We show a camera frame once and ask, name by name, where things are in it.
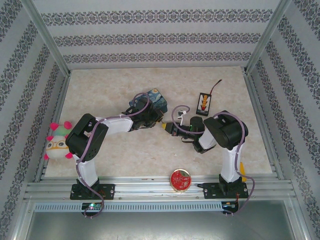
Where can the starry night blue tin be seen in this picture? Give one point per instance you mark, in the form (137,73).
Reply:
(156,98)

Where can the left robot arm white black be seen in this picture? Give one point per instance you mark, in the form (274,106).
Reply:
(117,125)

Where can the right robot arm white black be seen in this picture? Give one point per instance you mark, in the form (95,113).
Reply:
(230,165)

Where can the black board with yellow connectors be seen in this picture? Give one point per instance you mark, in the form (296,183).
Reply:
(203,105)

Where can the red round tin lid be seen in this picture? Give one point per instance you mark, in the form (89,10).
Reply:
(180,180)

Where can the yellow block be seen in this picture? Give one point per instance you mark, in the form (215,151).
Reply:
(243,170)

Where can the right controller board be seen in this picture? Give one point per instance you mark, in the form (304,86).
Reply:
(228,206)

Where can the controller board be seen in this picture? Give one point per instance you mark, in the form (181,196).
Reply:
(92,206)
(228,206)

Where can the round plush toy pink spikes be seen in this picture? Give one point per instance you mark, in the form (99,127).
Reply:
(56,148)

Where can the grey metal panel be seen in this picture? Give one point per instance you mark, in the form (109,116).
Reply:
(160,225)

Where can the left controller board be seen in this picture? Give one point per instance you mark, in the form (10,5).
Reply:
(92,206)

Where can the aluminium mounting rail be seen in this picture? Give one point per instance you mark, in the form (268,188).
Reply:
(150,187)

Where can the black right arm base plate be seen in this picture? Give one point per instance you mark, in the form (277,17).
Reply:
(210,191)

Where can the aluminium side rail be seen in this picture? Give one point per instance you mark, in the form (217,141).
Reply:
(63,87)
(262,125)

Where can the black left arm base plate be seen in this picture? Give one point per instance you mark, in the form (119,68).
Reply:
(107,191)

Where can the aluminium frame post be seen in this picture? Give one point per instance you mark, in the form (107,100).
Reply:
(268,32)
(45,35)

